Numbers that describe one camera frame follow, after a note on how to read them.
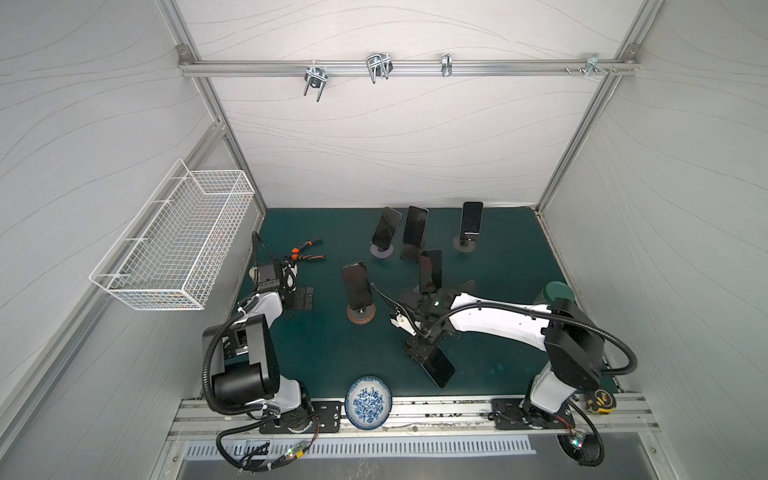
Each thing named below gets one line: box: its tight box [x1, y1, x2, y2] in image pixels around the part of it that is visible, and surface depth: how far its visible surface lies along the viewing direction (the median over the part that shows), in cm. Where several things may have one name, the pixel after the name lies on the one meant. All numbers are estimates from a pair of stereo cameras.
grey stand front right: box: [459, 279, 478, 295], surface depth 88 cm
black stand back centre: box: [400, 243, 422, 262], surface depth 109 cm
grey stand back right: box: [453, 236, 476, 253], surface depth 113 cm
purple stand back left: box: [369, 243, 394, 259], surface depth 109 cm
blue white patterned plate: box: [345, 376, 393, 431], surface depth 76 cm
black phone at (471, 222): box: [460, 201, 483, 241], surface depth 103 cm
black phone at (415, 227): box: [403, 206, 429, 247], surface depth 101 cm
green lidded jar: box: [544, 281, 575, 309], surface depth 88 cm
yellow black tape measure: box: [586, 389, 617, 414], surface depth 76 cm
